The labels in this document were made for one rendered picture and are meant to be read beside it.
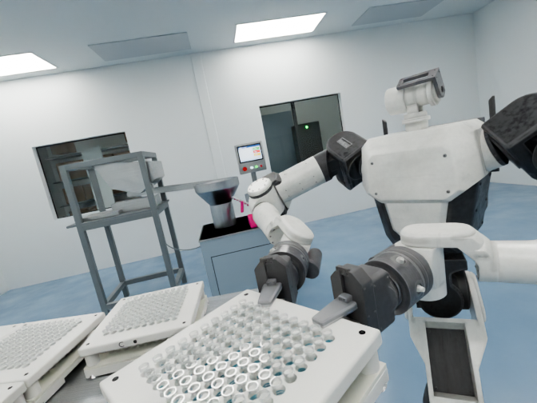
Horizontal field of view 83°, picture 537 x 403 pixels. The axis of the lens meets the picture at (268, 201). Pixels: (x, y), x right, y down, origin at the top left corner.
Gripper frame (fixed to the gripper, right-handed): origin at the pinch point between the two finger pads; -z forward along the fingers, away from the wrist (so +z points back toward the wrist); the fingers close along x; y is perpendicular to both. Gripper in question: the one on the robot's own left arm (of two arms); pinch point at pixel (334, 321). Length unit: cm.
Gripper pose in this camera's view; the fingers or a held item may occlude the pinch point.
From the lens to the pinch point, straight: 44.2
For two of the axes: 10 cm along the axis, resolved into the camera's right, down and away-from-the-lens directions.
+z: 7.9, -2.5, 5.6
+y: -5.8, -0.2, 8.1
